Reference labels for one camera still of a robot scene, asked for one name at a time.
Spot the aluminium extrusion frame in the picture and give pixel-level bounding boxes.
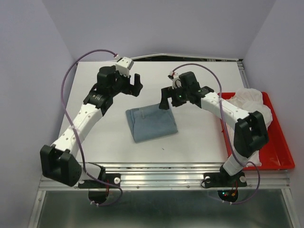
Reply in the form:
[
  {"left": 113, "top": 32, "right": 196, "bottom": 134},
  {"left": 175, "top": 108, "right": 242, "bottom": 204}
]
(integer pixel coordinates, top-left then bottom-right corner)
[{"left": 31, "top": 62, "right": 300, "bottom": 228}]

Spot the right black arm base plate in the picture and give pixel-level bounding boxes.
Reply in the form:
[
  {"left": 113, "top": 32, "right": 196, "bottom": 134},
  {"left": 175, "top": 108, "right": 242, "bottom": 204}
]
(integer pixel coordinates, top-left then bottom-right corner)
[{"left": 201, "top": 172, "right": 247, "bottom": 189}]

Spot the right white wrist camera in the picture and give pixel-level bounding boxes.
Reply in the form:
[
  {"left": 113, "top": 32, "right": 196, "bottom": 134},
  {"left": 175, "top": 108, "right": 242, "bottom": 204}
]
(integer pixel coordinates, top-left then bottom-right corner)
[{"left": 168, "top": 71, "right": 182, "bottom": 89}]

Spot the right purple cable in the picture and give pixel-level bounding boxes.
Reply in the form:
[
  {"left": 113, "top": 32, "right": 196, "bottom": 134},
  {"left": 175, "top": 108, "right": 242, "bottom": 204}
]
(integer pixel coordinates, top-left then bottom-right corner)
[{"left": 168, "top": 64, "right": 261, "bottom": 205}]

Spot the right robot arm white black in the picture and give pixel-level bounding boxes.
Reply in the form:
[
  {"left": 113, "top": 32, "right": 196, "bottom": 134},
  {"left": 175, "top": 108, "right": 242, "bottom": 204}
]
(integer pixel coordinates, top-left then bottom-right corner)
[{"left": 159, "top": 71, "right": 269, "bottom": 185}]

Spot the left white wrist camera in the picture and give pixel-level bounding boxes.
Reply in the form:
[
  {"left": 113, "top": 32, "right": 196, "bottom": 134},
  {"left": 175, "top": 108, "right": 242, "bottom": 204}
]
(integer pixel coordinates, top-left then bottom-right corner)
[{"left": 114, "top": 54, "right": 134, "bottom": 78}]

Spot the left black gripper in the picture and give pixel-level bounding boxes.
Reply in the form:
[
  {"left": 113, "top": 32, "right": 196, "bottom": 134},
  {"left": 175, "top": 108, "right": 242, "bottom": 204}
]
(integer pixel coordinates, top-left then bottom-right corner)
[{"left": 109, "top": 68, "right": 142, "bottom": 96}]

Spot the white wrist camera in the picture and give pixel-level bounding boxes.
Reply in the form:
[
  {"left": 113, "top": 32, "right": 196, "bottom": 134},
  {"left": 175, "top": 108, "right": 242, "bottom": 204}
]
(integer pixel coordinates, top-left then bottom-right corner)
[
  {"left": 114, "top": 54, "right": 134, "bottom": 78},
  {"left": 168, "top": 71, "right": 182, "bottom": 89}
]

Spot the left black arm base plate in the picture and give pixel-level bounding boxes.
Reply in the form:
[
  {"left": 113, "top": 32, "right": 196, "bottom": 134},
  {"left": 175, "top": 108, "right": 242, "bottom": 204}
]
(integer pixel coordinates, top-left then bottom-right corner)
[{"left": 77, "top": 173, "right": 121, "bottom": 189}]

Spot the purple cable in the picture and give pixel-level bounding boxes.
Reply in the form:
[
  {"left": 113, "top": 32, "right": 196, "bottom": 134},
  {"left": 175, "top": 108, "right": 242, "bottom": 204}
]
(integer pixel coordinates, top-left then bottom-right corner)
[
  {"left": 61, "top": 49, "right": 124, "bottom": 207},
  {"left": 168, "top": 64, "right": 261, "bottom": 205}
]

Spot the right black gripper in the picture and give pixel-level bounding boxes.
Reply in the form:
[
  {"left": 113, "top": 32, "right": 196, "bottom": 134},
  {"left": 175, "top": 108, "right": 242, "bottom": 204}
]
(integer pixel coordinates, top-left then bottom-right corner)
[{"left": 158, "top": 84, "right": 189, "bottom": 110}]

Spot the light blue denim skirt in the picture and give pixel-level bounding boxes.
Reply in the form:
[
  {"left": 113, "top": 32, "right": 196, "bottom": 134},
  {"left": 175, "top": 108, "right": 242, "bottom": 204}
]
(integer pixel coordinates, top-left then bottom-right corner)
[{"left": 125, "top": 104, "right": 178, "bottom": 143}]

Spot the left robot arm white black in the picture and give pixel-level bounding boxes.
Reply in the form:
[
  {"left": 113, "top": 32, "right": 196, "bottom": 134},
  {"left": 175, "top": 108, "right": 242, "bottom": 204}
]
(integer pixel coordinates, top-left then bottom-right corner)
[{"left": 40, "top": 66, "right": 143, "bottom": 187}]

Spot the white skirt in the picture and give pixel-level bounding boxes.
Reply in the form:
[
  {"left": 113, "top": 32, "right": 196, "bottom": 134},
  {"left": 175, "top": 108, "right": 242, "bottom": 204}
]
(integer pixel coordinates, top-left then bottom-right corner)
[{"left": 222, "top": 88, "right": 273, "bottom": 166}]

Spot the red plastic tray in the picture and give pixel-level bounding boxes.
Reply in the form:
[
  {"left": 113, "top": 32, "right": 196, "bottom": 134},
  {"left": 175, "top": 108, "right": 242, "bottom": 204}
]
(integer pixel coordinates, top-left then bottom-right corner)
[{"left": 217, "top": 92, "right": 295, "bottom": 171}]

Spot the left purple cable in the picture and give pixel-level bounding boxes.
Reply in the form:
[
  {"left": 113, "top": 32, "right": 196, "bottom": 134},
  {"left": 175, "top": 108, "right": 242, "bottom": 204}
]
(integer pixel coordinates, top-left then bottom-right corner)
[{"left": 61, "top": 49, "right": 124, "bottom": 207}]

